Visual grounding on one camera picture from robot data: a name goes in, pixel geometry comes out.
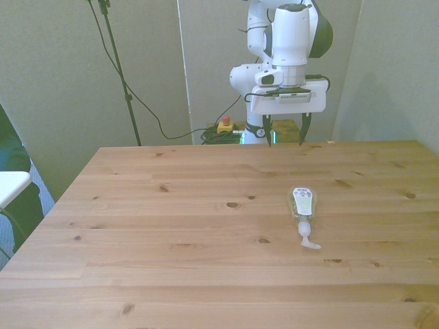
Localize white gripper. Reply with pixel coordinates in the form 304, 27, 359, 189
247, 79, 327, 149

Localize clear sanitizer pump bottle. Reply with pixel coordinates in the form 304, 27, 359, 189
287, 186, 322, 250

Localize yellow emergency stop button box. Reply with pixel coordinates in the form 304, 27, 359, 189
216, 116, 235, 135

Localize white side table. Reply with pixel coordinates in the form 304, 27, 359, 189
0, 170, 32, 210

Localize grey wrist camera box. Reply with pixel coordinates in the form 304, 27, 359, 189
274, 89, 312, 103

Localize coiled dark cable bundle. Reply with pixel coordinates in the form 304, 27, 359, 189
200, 127, 246, 145

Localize long black cable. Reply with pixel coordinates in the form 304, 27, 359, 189
85, 0, 242, 141

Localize black camera stand pole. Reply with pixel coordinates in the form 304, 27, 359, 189
97, 0, 143, 147

